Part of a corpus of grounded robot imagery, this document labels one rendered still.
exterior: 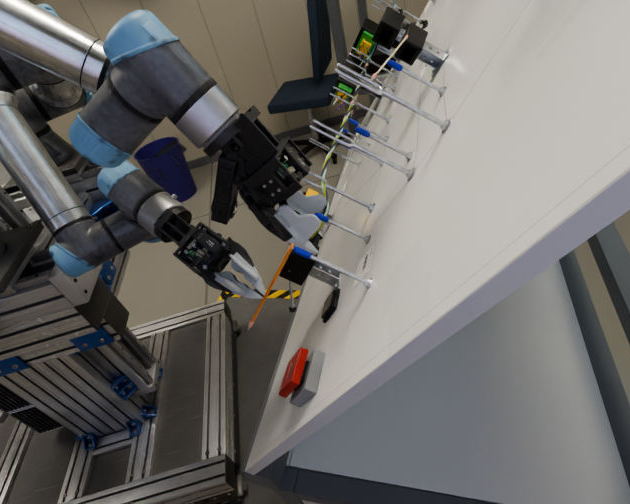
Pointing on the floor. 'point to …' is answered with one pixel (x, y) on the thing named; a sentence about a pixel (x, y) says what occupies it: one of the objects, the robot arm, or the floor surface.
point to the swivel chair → (303, 88)
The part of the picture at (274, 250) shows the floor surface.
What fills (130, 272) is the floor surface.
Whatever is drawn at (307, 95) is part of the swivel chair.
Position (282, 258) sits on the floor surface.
